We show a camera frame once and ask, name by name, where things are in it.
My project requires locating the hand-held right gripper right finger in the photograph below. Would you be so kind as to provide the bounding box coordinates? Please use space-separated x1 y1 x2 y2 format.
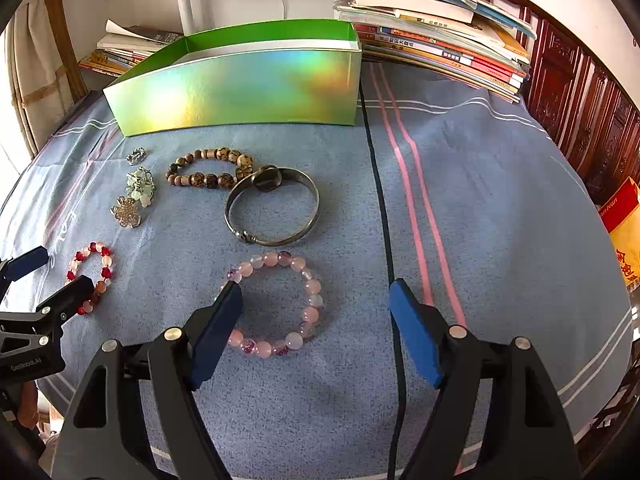
389 278 583 480

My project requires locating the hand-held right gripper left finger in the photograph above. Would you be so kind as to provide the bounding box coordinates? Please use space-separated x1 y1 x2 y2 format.
52 280 244 480

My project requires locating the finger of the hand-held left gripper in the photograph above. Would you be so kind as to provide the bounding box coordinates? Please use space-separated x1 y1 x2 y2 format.
0 246 49 286
36 275 96 335

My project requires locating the red and white bead bracelet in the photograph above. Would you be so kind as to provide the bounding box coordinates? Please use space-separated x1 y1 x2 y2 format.
66 241 116 317

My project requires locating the pink bead bracelet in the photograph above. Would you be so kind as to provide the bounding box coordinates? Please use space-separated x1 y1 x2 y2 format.
214 251 325 360

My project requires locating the brown wooden bead bracelet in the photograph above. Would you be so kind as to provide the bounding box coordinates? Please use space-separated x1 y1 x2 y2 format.
166 147 256 191

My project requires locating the silver metal bangle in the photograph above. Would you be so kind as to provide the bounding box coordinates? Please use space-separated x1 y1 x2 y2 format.
225 166 321 247

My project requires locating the green holographic box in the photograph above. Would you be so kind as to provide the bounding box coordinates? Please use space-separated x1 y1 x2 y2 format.
102 19 363 137

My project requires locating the blue striped cloth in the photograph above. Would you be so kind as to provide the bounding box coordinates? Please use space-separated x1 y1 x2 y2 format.
0 60 633 480

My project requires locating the beige curtain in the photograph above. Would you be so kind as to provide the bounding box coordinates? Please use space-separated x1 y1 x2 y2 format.
10 0 88 156

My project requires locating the small stack of books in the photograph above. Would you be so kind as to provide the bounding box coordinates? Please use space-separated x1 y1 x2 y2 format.
77 20 186 78

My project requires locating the red and yellow box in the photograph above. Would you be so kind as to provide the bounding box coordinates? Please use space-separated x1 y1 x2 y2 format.
597 177 640 288

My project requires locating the carved wooden headboard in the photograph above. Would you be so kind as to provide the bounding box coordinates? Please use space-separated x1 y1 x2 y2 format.
477 0 640 206

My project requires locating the tall stack of books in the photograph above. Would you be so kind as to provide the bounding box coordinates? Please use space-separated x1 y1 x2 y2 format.
334 0 538 105

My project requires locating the small grey ring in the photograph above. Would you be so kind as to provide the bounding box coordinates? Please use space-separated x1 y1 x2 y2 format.
250 165 283 195

